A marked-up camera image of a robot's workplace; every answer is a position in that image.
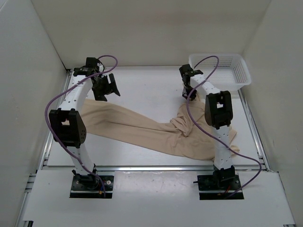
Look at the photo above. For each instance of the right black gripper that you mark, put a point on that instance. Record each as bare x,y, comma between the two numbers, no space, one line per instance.
185,94

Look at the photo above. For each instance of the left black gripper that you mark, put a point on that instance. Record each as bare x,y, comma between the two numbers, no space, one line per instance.
109,88

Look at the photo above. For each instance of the beige trousers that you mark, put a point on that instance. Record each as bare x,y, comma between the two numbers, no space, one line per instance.
179,137

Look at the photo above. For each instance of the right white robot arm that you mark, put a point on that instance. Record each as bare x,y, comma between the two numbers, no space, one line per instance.
218,115

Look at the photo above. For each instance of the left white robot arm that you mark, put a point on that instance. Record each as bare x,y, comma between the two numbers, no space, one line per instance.
66,123

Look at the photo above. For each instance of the white plastic basket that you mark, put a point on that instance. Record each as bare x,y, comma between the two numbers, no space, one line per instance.
231,70

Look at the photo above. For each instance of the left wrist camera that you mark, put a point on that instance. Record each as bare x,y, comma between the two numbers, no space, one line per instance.
92,62

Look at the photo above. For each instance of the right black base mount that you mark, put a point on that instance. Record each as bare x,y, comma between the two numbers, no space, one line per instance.
209,190

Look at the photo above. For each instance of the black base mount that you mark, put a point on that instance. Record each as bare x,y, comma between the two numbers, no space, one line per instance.
209,190
90,187

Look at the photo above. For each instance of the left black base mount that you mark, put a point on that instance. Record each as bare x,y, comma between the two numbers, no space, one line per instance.
90,187

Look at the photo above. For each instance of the aluminium frame rail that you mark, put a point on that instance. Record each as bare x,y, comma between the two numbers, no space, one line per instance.
152,189

